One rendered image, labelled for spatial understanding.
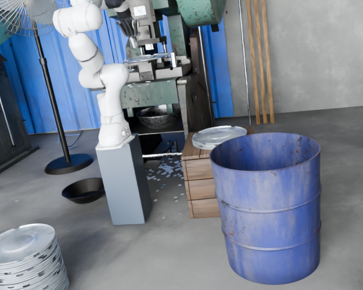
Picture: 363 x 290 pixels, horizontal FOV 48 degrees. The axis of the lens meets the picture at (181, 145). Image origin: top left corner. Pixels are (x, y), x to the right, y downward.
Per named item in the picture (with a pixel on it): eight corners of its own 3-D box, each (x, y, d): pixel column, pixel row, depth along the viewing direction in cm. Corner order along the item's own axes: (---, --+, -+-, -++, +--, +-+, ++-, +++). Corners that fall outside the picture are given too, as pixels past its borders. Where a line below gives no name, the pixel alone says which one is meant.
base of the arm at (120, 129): (126, 148, 193) (120, 119, 189) (89, 151, 197) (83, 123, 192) (137, 133, 214) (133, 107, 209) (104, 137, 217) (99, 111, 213)
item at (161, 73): (182, 76, 250) (181, 67, 248) (115, 84, 261) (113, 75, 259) (192, 68, 277) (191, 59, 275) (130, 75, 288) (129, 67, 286)
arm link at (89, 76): (96, 60, 178) (59, 65, 182) (117, 90, 200) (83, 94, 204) (98, 40, 183) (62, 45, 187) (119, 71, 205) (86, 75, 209)
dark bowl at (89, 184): (100, 208, 239) (97, 197, 237) (55, 209, 247) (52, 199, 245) (118, 186, 267) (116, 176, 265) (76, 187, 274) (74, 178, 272)
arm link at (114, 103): (132, 113, 197) (123, 63, 189) (97, 117, 201) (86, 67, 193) (139, 107, 207) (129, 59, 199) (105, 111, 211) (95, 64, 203)
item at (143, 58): (162, 58, 236) (161, 57, 236) (116, 64, 243) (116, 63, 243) (173, 52, 263) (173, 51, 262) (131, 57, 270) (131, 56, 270)
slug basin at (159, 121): (181, 129, 260) (179, 114, 256) (132, 133, 268) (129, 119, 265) (191, 115, 291) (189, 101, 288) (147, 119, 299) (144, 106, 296)
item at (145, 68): (152, 83, 239) (148, 60, 235) (130, 85, 243) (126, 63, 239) (163, 75, 262) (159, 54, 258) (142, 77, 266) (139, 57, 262)
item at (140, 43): (161, 46, 253) (160, 37, 252) (132, 50, 258) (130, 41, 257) (167, 44, 268) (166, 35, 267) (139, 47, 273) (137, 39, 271)
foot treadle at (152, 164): (158, 175, 245) (157, 167, 243) (143, 176, 247) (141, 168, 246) (179, 142, 299) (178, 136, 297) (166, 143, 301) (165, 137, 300)
